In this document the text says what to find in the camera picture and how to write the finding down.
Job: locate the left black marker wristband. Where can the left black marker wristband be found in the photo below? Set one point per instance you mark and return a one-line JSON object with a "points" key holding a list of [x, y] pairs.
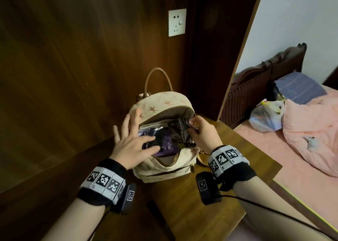
{"points": [[103, 181]]}

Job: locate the black marker wristband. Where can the black marker wristband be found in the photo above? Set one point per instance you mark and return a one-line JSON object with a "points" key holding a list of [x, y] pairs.
{"points": [[103, 181], [229, 164]]}

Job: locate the blue checkered pillow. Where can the blue checkered pillow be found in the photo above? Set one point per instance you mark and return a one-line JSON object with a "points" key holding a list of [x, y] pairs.
{"points": [[301, 87]]}

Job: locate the clear plastic bag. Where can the clear plastic bag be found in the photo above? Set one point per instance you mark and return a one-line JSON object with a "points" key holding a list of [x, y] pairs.
{"points": [[161, 136], [181, 132]]}

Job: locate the white wall socket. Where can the white wall socket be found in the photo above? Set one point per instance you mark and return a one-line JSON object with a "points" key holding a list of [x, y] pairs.
{"points": [[177, 22]]}

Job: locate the black stick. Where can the black stick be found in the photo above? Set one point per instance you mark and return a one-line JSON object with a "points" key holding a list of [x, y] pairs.
{"points": [[158, 217]]}

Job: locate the pink quilt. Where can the pink quilt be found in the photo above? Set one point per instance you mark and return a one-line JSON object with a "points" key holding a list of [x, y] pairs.
{"points": [[314, 132]]}

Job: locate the person's right hand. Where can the person's right hand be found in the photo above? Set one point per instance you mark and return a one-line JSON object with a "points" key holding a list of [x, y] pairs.
{"points": [[206, 137]]}

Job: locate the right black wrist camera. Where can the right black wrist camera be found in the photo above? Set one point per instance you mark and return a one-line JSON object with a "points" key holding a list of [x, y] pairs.
{"points": [[207, 189]]}

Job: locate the translucent plastic shopping bag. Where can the translucent plastic shopping bag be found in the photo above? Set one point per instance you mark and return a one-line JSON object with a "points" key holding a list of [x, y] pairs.
{"points": [[266, 119]]}

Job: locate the person's left forearm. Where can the person's left forearm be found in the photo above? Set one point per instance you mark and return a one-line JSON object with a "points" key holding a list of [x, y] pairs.
{"points": [[76, 219]]}

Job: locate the right black marker wristband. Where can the right black marker wristband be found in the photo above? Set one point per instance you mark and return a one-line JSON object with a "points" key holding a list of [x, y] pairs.
{"points": [[229, 164]]}

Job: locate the dark wooden bed rail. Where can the dark wooden bed rail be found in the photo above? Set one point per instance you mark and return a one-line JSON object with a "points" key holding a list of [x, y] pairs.
{"points": [[301, 206]]}

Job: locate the dark carved bed headboard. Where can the dark carved bed headboard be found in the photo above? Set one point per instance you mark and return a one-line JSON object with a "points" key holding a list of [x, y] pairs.
{"points": [[251, 90]]}

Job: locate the cream patterned backpack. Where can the cream patterned backpack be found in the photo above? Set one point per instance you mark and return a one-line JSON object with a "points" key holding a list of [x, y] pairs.
{"points": [[161, 103]]}

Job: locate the dark wooden side cabinet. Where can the dark wooden side cabinet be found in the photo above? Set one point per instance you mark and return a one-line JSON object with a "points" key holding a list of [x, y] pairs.
{"points": [[332, 79]]}

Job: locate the dark wooden shelf cabinet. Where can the dark wooden shelf cabinet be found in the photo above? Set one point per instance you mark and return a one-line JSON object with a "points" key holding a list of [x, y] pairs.
{"points": [[216, 50]]}

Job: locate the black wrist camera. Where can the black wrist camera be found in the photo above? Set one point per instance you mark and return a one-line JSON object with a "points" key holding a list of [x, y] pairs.
{"points": [[207, 189], [125, 198]]}

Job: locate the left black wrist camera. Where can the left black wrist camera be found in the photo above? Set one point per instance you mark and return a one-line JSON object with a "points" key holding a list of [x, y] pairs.
{"points": [[125, 198]]}

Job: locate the person's left hand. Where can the person's left hand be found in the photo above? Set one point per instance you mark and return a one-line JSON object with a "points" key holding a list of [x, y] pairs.
{"points": [[129, 148]]}

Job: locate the pink bed sheet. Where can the pink bed sheet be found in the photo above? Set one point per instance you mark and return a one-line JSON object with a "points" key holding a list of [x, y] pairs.
{"points": [[285, 164]]}

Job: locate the person's right forearm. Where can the person's right forearm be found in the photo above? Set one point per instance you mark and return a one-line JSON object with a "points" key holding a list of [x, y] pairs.
{"points": [[274, 217]]}

